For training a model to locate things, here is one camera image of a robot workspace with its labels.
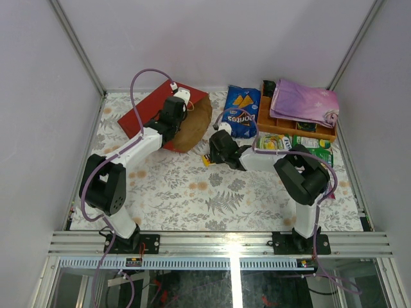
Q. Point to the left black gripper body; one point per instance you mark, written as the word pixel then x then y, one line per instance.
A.
pixel 179 109

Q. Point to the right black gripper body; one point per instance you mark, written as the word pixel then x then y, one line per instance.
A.
pixel 218 157

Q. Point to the small yellow snack packet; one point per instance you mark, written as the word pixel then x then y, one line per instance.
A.
pixel 207 161

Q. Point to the red paper bag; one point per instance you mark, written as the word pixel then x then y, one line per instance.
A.
pixel 181 130

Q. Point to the blue Doritos chip bag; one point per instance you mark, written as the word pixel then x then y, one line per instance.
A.
pixel 243 109

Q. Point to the green Fox's candy bag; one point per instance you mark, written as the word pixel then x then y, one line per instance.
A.
pixel 276 142

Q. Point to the green snack bag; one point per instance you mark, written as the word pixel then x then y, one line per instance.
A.
pixel 318 147

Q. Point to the purple Fox's candy bag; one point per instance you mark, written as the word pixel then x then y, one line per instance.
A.
pixel 328 190

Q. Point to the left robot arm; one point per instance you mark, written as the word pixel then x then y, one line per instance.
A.
pixel 103 191

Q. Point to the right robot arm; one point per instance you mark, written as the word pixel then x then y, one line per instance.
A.
pixel 302 174

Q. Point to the black item in tray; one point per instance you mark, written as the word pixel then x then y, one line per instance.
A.
pixel 268 88

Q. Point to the purple folded cloth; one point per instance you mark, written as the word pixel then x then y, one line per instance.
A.
pixel 300 103

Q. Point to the dark green tray packet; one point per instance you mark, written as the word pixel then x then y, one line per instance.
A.
pixel 306 127

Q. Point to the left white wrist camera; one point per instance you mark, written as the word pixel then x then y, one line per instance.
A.
pixel 180 92

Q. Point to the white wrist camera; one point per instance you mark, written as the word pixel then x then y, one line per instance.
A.
pixel 180 92
pixel 223 126

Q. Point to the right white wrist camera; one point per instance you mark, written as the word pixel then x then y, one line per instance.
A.
pixel 223 126

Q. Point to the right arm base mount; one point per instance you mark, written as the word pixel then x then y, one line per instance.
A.
pixel 295 244

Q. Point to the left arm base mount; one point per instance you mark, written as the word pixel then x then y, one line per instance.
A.
pixel 140 244

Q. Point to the aluminium front rail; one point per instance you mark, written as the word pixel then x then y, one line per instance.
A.
pixel 180 250

